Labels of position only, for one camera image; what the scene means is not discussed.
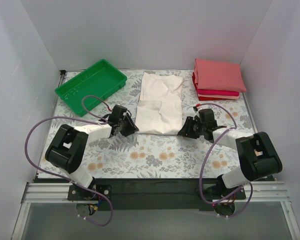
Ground white t-shirt red print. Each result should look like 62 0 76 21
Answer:
135 73 184 135

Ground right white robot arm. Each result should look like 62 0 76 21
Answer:
178 108 283 199

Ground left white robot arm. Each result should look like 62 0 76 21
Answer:
45 105 139 200

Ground floral patterned table mat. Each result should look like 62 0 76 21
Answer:
39 69 256 178

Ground magenta folded t-shirt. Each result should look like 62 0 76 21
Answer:
196 89 240 97

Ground green plastic tray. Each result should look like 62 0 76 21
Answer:
55 59 128 117

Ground salmon pink folded t-shirt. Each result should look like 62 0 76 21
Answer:
194 58 247 93

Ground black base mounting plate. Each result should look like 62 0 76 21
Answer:
67 177 247 212

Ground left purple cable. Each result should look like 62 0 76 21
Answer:
25 95 115 227

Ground aluminium frame rail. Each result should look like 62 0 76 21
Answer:
11 181 300 240

